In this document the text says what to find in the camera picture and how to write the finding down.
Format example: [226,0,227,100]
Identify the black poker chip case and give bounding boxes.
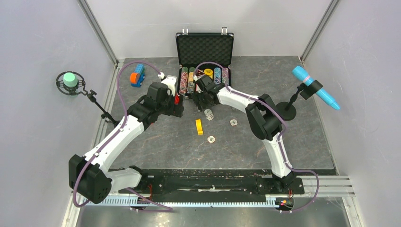
[175,27,235,97]

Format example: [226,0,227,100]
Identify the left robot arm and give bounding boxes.
[68,77,184,204]

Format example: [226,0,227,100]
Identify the blue orange toy car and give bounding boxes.
[130,64,145,87]

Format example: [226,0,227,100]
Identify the blue microphone on stand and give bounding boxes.
[276,66,340,121]

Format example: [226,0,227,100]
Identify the red 100 poker chip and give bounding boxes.
[229,119,237,126]

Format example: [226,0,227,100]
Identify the red poker chip near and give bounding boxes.
[207,136,216,144]

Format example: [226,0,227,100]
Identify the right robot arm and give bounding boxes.
[192,76,296,193]

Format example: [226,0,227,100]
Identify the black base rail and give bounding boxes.
[134,169,305,202]

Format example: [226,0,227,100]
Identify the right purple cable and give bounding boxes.
[193,61,320,214]

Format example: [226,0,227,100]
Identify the green microphone on stand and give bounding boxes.
[55,71,119,127]

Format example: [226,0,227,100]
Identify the yellow arch block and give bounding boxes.
[195,119,203,136]

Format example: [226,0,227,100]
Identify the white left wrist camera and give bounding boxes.
[158,72,178,96]

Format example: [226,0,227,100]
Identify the yellow dealer button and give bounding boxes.
[203,69,214,79]

